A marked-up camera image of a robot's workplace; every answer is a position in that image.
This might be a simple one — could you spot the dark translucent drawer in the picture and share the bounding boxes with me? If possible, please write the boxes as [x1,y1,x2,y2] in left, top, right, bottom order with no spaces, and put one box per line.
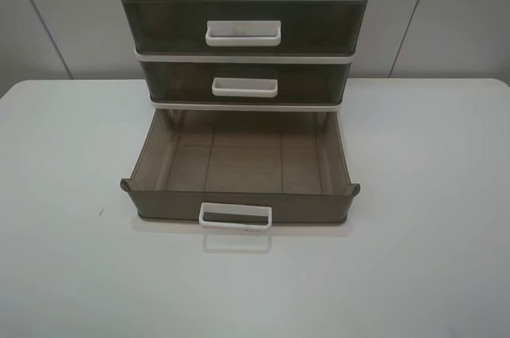
[120,109,360,232]
[140,61,350,105]
[121,0,367,57]

